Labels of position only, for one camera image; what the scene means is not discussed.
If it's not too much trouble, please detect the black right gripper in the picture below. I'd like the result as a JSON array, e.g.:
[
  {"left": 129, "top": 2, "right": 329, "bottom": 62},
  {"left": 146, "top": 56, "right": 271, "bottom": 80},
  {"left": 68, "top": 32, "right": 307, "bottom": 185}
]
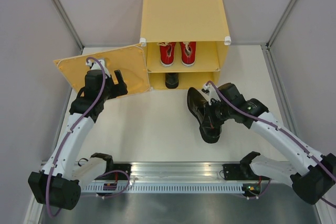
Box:
[{"left": 202, "top": 99, "right": 233, "bottom": 128}]

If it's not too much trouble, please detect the yellow cabinet door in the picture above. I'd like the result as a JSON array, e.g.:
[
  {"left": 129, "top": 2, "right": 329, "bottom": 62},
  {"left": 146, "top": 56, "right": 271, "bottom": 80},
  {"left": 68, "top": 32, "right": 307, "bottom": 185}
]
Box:
[{"left": 54, "top": 44, "right": 151, "bottom": 101}]

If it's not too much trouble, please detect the black patent loafer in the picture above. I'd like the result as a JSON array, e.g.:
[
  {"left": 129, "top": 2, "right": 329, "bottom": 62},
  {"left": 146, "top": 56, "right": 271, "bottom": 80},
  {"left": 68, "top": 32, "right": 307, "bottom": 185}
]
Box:
[
  {"left": 165, "top": 72, "right": 179, "bottom": 89},
  {"left": 187, "top": 87, "right": 224, "bottom": 144}
]

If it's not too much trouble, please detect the red canvas sneaker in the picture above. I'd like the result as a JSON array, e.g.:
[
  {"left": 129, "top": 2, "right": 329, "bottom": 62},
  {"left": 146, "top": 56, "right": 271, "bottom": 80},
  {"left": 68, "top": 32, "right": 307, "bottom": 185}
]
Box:
[
  {"left": 180, "top": 41, "right": 196, "bottom": 67},
  {"left": 157, "top": 42, "right": 176, "bottom": 67}
]

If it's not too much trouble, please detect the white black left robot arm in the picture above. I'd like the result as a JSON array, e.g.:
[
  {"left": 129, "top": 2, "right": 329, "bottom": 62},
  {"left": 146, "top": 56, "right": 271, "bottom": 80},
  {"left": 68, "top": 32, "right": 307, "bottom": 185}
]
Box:
[{"left": 28, "top": 69, "right": 128, "bottom": 210}]

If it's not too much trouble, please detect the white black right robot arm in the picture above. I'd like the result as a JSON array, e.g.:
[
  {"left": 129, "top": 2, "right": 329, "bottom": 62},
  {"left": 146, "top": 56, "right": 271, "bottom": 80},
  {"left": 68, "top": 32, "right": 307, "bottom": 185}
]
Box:
[{"left": 203, "top": 81, "right": 335, "bottom": 205}]

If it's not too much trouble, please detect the yellow plastic shoe cabinet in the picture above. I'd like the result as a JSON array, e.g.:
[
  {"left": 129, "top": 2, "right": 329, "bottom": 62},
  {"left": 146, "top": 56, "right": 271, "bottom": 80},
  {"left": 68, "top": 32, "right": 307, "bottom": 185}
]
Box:
[{"left": 139, "top": 0, "right": 232, "bottom": 90}]

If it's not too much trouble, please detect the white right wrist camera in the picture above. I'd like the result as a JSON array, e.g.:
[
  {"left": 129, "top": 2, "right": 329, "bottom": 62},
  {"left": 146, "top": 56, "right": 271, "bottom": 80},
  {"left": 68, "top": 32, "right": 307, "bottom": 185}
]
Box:
[{"left": 202, "top": 83, "right": 220, "bottom": 105}]

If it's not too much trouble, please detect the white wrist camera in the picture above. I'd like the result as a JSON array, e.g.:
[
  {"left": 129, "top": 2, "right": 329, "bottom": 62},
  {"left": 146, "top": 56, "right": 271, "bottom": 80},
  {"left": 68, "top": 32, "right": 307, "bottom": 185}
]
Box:
[
  {"left": 86, "top": 57, "right": 110, "bottom": 77},
  {"left": 202, "top": 83, "right": 220, "bottom": 105}
]

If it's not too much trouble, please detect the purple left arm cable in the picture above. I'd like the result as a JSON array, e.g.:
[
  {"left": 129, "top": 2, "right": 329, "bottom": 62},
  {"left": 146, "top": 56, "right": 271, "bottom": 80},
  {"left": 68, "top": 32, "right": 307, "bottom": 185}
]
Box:
[{"left": 45, "top": 57, "right": 106, "bottom": 218}]

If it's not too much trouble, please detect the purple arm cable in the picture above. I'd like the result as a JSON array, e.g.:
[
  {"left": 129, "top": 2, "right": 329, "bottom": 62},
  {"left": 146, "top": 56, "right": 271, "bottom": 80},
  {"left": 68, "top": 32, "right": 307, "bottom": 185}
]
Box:
[
  {"left": 204, "top": 81, "right": 336, "bottom": 206},
  {"left": 45, "top": 57, "right": 106, "bottom": 218}
]

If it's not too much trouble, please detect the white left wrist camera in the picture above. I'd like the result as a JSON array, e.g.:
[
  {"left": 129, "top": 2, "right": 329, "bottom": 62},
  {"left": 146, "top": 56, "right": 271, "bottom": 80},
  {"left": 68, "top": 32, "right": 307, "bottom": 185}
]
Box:
[{"left": 86, "top": 57, "right": 110, "bottom": 77}]

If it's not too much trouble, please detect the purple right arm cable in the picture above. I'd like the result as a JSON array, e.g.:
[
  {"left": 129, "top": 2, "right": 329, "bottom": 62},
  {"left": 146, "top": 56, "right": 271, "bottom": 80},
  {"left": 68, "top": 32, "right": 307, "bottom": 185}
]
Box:
[{"left": 204, "top": 81, "right": 336, "bottom": 206}]

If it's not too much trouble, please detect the right aluminium corner post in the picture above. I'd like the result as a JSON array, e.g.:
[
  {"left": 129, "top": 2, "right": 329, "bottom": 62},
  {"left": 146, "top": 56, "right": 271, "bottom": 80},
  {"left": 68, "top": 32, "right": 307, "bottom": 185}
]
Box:
[{"left": 265, "top": 0, "right": 316, "bottom": 49}]

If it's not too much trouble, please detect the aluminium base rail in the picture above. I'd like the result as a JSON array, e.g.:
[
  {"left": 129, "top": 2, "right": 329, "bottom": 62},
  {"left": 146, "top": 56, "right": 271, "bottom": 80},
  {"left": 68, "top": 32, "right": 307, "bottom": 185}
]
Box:
[{"left": 108, "top": 162, "right": 259, "bottom": 182}]

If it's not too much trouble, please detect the white slotted cable duct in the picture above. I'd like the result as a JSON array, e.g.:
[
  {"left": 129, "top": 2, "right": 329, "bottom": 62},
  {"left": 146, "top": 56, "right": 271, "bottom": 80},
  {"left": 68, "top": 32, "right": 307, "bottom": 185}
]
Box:
[{"left": 82, "top": 182, "right": 244, "bottom": 194}]

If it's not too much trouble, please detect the aluminium corner frame post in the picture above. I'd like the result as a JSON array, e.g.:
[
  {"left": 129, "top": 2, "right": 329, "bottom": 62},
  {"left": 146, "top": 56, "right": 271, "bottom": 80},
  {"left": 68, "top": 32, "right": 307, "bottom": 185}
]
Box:
[{"left": 51, "top": 0, "right": 84, "bottom": 51}]

